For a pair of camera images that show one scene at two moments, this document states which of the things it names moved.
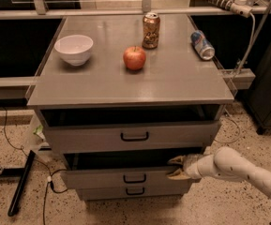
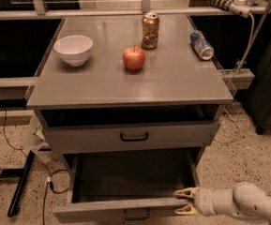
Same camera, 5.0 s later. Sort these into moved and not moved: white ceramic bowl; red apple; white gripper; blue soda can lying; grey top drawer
Moved: white gripper
Not moved: red apple; grey top drawer; blue soda can lying; white ceramic bowl
